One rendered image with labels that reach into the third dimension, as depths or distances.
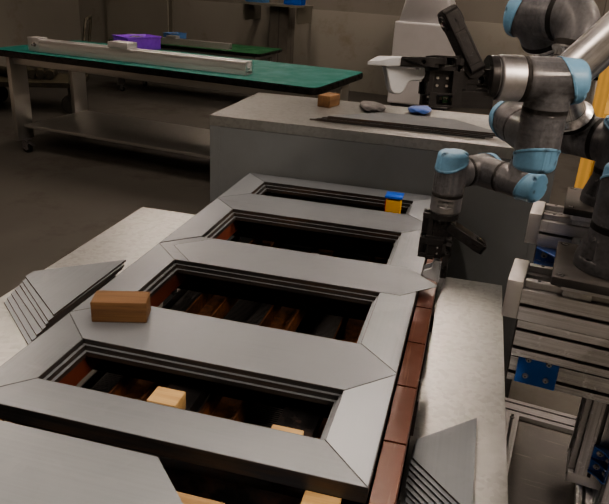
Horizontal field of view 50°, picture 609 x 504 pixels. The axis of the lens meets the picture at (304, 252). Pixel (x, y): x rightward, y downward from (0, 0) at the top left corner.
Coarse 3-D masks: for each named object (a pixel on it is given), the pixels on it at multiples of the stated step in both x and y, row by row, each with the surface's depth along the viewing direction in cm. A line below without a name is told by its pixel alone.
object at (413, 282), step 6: (408, 270) 179; (408, 276) 176; (414, 276) 176; (420, 276) 176; (408, 282) 172; (414, 282) 172; (420, 282) 172; (426, 282) 173; (402, 288) 168; (408, 288) 169; (414, 288) 169; (420, 288) 169; (402, 294) 165
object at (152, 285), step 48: (288, 192) 245; (336, 192) 242; (192, 240) 191; (384, 240) 207; (144, 288) 163; (288, 288) 171; (336, 288) 169; (240, 384) 130; (288, 384) 129; (96, 432) 113; (288, 480) 106
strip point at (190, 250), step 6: (204, 240) 191; (210, 240) 192; (180, 246) 186; (186, 246) 187; (192, 246) 187; (198, 246) 187; (204, 246) 187; (186, 252) 183; (192, 252) 183; (198, 252) 183; (192, 258) 179
